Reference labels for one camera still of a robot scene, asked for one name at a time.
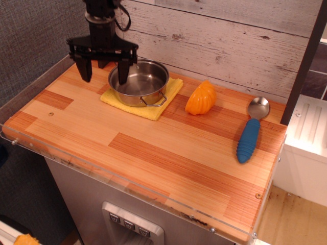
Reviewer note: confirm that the clear acrylic guard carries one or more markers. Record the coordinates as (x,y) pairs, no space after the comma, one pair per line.
(174,169)
(33,89)

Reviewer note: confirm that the clear acrylic front guard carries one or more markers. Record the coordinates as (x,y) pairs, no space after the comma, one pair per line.
(174,169)

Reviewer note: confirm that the dark vertical post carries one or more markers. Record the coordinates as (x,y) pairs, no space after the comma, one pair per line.
(103,63)
(309,54)

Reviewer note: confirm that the dark left vertical post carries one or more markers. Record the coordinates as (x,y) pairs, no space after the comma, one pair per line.
(103,63)

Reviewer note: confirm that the blue handled metal spoon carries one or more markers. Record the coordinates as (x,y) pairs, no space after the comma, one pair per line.
(257,109)

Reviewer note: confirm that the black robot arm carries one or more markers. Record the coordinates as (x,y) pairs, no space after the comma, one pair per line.
(104,9)

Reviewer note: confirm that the clear acrylic left guard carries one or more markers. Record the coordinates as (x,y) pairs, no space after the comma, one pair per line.
(33,89)

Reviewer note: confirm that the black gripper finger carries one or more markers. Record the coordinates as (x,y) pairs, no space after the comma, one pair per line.
(84,67)
(123,70)

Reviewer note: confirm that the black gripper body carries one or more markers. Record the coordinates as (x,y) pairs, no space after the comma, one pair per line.
(103,43)

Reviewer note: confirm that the yellow folded cloth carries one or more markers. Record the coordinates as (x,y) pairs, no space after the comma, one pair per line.
(148,112)

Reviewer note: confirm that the orange toy at corner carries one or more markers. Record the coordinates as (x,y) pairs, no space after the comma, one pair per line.
(26,239)

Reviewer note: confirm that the ice dispenser button panel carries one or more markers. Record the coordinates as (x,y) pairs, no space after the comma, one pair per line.
(125,227)

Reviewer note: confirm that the silver steel pot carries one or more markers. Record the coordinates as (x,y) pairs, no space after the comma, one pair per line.
(145,86)

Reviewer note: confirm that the orange plastic pepper half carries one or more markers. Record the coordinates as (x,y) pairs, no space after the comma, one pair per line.
(202,99)

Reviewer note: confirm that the silver toy fridge cabinet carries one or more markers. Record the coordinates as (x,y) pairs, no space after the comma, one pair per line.
(85,195)

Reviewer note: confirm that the dark right vertical post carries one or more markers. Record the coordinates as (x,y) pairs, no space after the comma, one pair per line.
(309,54)

